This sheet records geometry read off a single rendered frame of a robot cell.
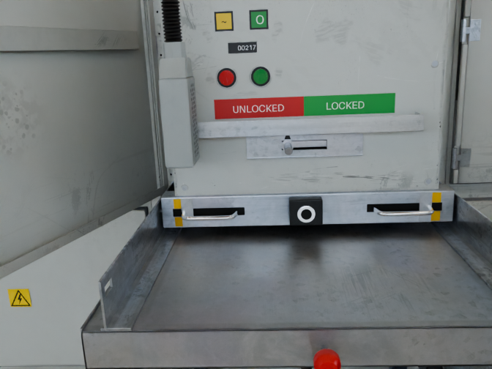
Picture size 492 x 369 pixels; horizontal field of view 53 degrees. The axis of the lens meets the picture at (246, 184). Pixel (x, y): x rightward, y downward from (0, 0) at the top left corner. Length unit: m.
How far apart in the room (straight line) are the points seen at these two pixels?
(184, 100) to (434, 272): 0.47
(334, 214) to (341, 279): 0.19
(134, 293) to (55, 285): 0.74
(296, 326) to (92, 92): 0.67
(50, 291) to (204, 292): 0.81
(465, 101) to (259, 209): 0.61
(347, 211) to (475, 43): 0.56
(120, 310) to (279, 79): 0.47
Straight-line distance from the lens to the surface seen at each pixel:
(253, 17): 0.89
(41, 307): 1.52
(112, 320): 0.69
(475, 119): 1.32
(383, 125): 0.87
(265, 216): 0.92
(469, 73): 1.30
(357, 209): 0.93
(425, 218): 0.96
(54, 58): 1.02
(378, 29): 0.90
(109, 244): 1.37
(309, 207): 0.89
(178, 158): 0.80
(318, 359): 0.62
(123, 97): 1.18
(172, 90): 0.79
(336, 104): 0.90
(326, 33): 0.89
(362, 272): 0.79
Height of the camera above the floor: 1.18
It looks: 15 degrees down
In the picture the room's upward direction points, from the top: 2 degrees counter-clockwise
